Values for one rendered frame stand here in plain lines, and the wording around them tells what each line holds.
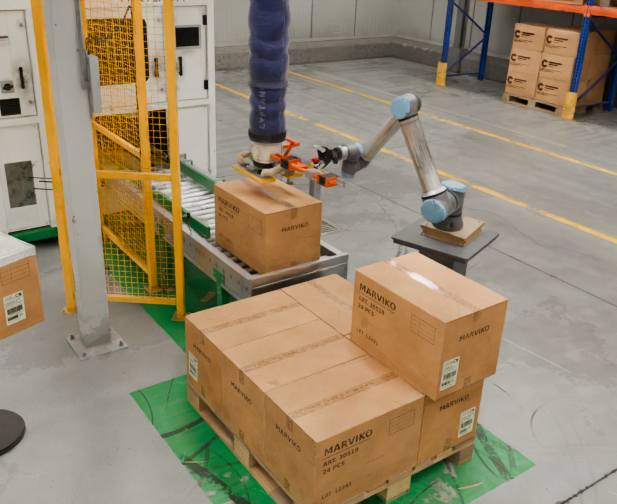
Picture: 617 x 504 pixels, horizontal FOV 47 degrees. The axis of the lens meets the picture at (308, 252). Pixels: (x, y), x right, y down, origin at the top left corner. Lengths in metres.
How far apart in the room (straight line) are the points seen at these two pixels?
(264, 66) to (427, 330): 1.77
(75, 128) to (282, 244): 1.31
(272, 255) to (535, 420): 1.74
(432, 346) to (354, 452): 0.56
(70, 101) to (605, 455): 3.36
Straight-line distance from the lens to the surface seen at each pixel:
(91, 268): 4.35
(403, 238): 4.27
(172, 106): 4.30
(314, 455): 2.97
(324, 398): 3.16
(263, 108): 4.09
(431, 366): 3.15
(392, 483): 3.43
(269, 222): 4.01
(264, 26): 3.99
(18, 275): 3.53
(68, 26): 3.96
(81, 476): 3.69
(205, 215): 5.04
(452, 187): 4.19
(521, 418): 4.17
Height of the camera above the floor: 2.41
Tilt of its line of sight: 24 degrees down
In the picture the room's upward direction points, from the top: 2 degrees clockwise
